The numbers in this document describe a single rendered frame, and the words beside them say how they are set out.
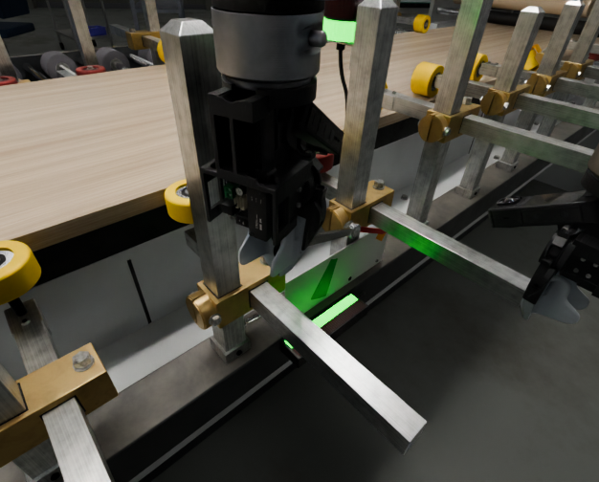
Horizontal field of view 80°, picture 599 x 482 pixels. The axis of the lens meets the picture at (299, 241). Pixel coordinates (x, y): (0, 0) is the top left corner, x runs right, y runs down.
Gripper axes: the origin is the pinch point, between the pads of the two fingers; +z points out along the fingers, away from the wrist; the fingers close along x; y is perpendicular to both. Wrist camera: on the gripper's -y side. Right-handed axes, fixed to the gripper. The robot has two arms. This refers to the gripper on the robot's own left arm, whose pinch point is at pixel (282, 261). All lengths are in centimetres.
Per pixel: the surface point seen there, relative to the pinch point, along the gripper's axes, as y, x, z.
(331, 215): -18.9, -1.8, 5.3
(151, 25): -76, -95, -8
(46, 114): -17, -69, 1
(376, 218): -23.8, 4.4, 6.6
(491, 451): -45, 49, 91
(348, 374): 4.1, 10.8, 8.5
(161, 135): -21.8, -40.1, 1.2
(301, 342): 2.7, 4.3, 8.8
